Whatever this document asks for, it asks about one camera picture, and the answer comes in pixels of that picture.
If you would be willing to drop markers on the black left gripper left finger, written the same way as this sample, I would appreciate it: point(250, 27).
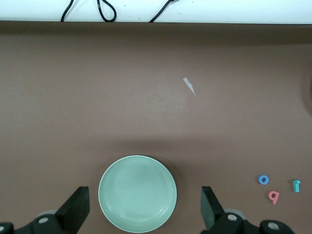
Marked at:
point(73, 214)

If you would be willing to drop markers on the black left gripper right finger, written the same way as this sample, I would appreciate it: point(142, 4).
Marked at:
point(212, 214)

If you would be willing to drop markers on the blue foam letter o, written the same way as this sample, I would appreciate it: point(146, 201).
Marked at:
point(259, 180)

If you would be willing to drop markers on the pink foam letter b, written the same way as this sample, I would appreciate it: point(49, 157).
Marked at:
point(270, 195)

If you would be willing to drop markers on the teal foam letter i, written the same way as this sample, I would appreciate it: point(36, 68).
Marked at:
point(296, 186)

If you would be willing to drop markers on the green plate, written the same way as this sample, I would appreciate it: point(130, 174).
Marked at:
point(137, 193)

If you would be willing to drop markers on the brown table cover mat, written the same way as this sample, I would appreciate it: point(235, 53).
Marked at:
point(97, 97)

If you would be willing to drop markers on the white paper scrap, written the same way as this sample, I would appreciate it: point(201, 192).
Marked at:
point(189, 84)

